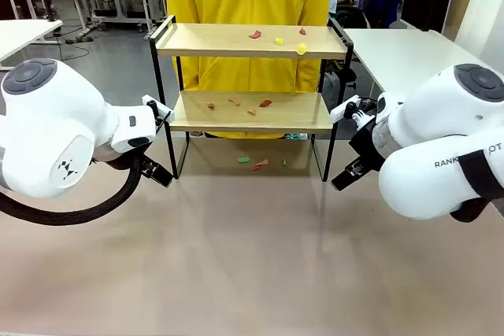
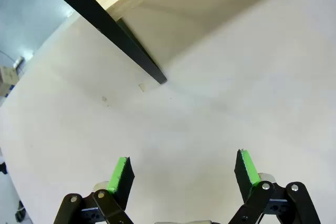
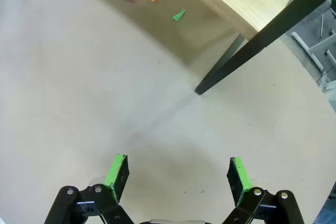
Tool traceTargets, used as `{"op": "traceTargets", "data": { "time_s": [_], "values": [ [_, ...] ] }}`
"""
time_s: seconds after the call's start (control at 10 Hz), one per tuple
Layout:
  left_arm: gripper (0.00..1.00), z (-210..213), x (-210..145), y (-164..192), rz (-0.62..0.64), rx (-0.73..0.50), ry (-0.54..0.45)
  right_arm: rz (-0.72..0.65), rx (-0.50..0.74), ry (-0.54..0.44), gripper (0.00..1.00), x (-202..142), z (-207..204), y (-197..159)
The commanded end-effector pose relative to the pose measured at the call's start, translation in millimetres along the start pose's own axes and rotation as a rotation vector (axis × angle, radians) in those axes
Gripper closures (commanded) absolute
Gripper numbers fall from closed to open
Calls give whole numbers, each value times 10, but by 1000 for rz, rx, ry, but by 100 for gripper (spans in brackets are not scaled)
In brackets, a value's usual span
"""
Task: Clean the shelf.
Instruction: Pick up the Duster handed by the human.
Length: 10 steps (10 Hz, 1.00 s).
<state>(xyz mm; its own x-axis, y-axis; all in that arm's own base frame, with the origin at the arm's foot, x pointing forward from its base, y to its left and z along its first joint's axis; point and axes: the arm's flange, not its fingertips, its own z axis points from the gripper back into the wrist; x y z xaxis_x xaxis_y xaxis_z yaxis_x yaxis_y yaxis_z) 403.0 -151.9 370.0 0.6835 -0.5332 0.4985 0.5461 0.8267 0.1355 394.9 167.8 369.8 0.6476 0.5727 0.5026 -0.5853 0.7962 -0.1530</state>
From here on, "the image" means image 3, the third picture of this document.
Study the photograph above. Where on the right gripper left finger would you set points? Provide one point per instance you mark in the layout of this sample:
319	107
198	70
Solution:
118	176

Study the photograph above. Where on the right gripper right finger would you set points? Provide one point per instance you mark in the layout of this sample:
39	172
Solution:
236	179

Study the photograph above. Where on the small green paper scrap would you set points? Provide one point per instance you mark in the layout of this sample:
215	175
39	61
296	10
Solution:
179	15

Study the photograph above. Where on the two-tier wooden shelf black frame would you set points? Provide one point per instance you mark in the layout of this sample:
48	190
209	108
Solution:
244	1

